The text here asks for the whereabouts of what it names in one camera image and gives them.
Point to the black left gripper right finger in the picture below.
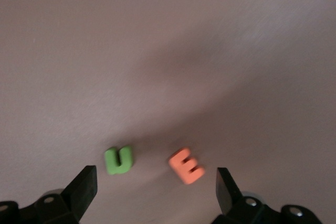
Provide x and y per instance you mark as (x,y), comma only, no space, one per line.
(228,197)

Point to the orange foam letter E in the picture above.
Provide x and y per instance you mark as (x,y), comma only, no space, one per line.
(178,165)

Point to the brown table mat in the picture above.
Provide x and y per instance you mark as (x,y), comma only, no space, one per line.
(157,51)

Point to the green foam letter u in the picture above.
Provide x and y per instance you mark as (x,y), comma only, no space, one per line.
(111,161)

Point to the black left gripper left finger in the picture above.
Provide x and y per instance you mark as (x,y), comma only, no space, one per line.
(78,197)

